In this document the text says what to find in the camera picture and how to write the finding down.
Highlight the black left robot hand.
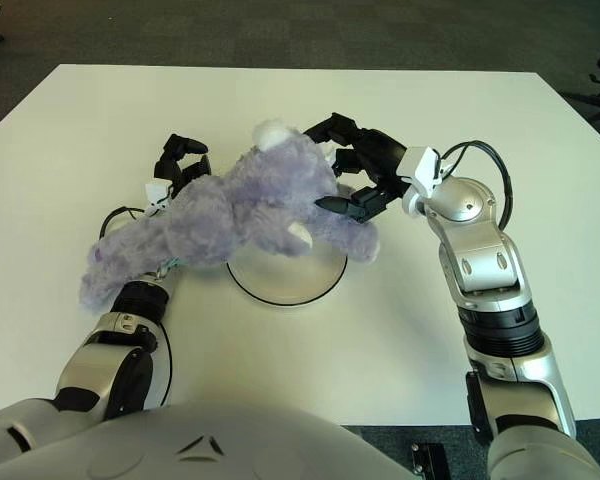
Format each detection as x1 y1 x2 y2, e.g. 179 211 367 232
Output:
153 133 214 199

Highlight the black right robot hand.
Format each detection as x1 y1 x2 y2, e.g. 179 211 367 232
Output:
302 113 411 224

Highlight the purple plush doll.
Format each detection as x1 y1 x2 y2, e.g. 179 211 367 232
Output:
78 117 381 315

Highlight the white plate with black rim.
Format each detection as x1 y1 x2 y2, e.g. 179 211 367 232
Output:
226 239 348 307

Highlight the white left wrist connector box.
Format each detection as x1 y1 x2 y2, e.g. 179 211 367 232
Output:
144 182 174 216

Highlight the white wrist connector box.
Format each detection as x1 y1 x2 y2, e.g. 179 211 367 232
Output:
144 182 174 216
397 146 454 199

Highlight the white right wrist connector box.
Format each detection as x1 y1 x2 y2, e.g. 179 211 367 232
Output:
397 146 454 199

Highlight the grey robot torso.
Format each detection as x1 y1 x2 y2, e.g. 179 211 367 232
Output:
0 403 411 480

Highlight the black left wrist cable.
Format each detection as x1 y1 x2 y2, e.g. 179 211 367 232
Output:
101 205 149 241

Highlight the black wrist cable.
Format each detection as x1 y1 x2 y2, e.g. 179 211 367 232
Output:
101 205 149 241
439 141 512 231

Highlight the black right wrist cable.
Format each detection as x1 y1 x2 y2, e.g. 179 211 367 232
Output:
439 141 512 231

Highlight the black metal bracket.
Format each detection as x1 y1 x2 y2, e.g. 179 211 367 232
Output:
410 442 449 480

